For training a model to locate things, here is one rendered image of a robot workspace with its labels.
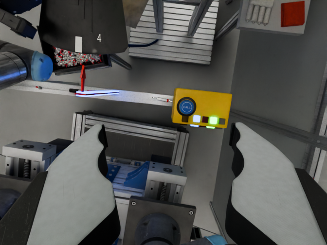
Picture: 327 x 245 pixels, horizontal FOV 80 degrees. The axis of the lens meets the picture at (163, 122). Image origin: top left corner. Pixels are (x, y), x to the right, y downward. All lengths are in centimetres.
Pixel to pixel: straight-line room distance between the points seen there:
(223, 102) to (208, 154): 121
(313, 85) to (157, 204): 68
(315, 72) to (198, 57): 89
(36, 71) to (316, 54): 89
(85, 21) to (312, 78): 75
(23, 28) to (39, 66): 12
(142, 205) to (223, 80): 126
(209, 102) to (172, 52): 106
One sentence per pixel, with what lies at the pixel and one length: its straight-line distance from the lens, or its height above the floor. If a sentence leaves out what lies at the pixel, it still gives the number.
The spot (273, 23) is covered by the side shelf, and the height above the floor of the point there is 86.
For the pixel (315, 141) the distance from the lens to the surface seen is 83.
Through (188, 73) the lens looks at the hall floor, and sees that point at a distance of 164.
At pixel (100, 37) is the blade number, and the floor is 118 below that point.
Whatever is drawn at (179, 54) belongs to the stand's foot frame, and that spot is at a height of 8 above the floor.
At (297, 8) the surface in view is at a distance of 92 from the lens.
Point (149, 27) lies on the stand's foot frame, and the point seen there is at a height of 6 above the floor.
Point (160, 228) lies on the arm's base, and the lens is 68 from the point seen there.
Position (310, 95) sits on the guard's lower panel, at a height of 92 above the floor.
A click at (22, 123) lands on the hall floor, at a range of 204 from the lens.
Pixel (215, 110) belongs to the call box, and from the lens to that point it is 58.
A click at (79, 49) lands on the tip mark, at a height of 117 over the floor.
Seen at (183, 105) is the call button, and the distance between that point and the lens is 55.
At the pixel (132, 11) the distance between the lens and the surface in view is 70.
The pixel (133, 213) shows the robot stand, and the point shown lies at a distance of 72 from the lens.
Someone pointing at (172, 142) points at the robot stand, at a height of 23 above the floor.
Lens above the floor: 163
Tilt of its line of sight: 80 degrees down
